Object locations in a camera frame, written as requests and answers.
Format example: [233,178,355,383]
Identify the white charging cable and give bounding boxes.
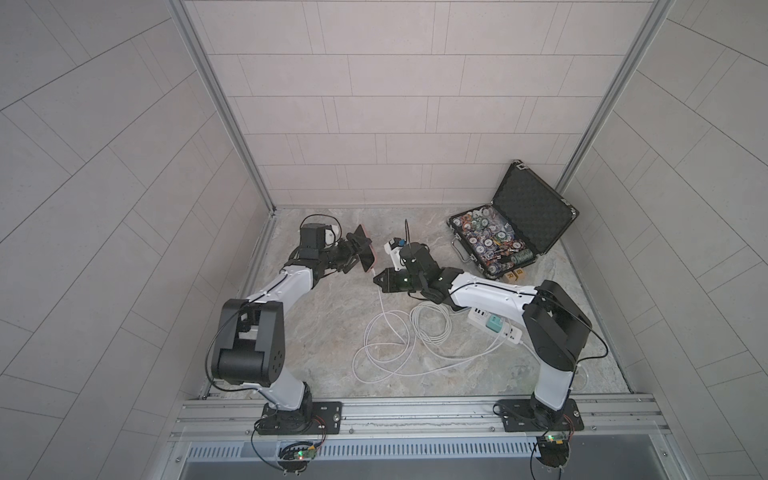
[350,268,523,386]

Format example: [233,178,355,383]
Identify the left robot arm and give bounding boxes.
[203,221,375,412]

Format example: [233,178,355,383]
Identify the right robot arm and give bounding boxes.
[374,238,594,427]

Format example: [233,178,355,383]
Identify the wooden dice blocks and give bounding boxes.
[503,268,526,284]

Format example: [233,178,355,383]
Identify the white power strip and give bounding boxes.
[467,308,523,345]

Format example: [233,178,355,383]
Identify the black poker chip case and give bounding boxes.
[447,159,579,280]

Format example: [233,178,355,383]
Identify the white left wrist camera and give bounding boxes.
[320,224,340,248]

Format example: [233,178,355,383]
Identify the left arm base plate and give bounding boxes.
[254,401,344,436]

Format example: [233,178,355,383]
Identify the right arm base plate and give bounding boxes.
[492,397,584,432]

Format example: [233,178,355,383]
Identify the aluminium front rail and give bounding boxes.
[169,394,670,442]

